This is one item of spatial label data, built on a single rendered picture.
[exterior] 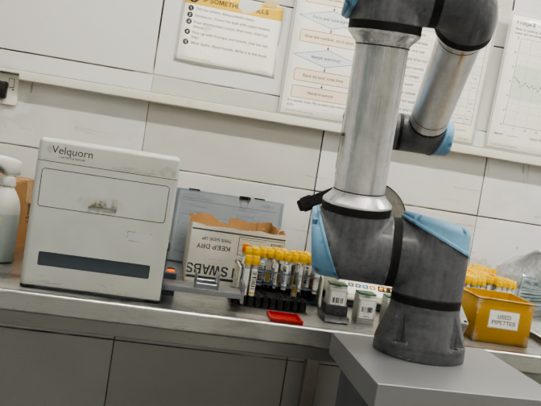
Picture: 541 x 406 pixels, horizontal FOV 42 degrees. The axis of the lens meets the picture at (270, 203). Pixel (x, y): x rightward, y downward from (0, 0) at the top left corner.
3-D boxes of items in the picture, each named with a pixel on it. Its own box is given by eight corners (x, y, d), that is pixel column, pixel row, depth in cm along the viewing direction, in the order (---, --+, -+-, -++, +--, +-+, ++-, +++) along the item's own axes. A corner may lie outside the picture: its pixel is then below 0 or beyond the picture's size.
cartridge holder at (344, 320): (324, 321, 151) (327, 305, 151) (316, 312, 160) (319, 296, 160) (348, 325, 152) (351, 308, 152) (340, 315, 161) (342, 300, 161)
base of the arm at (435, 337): (473, 371, 111) (483, 309, 110) (378, 358, 111) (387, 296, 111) (452, 347, 126) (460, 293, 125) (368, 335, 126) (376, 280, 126)
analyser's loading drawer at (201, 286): (144, 291, 144) (147, 266, 144) (145, 285, 150) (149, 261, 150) (242, 304, 147) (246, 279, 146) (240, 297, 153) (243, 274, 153)
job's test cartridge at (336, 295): (326, 313, 153) (331, 285, 153) (322, 308, 158) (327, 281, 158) (344, 316, 154) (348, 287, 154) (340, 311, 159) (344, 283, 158)
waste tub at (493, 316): (471, 340, 156) (478, 296, 155) (451, 325, 169) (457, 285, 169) (528, 348, 157) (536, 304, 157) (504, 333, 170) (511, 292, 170)
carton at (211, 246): (181, 281, 173) (190, 220, 172) (180, 263, 201) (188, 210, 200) (279, 294, 176) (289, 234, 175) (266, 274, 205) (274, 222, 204)
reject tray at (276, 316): (270, 321, 144) (270, 317, 143) (266, 313, 150) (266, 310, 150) (303, 325, 144) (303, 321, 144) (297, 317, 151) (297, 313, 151)
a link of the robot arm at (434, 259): (470, 307, 112) (483, 222, 111) (386, 294, 112) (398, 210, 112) (455, 294, 124) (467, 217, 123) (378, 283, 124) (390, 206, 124)
